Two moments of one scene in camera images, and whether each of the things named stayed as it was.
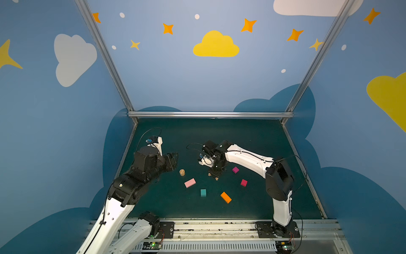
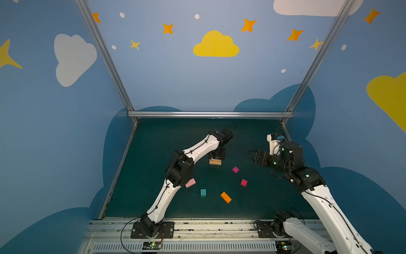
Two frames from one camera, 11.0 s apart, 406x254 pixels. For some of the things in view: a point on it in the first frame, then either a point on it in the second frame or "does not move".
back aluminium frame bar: (211, 114) does not move
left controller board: (151, 245) does not move
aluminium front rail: (316, 236) does not move
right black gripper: (214, 170) to (265, 157)
